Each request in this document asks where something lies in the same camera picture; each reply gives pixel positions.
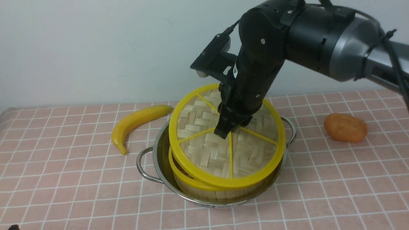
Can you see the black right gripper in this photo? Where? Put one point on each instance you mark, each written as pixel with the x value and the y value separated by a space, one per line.
pixel 243 91

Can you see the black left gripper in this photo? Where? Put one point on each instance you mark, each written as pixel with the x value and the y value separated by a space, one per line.
pixel 14 227

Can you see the yellow rimmed woven bamboo lid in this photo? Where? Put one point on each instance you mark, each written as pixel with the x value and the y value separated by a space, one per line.
pixel 246 157

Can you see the yellow rimmed bamboo steamer basket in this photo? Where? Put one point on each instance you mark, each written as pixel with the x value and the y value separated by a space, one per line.
pixel 201 191

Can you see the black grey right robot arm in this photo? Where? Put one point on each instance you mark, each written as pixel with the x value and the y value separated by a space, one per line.
pixel 336 41

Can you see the stainless steel pot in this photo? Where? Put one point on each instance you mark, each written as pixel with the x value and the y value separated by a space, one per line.
pixel 160 156

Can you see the pink checkered tablecloth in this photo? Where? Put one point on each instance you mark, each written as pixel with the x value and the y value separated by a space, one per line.
pixel 59 171

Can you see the orange brown potato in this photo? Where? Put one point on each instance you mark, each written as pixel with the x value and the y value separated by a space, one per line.
pixel 345 128

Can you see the yellow plastic banana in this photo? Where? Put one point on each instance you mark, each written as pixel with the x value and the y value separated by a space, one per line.
pixel 133 120

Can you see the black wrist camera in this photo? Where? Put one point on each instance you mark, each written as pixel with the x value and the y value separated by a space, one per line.
pixel 215 58

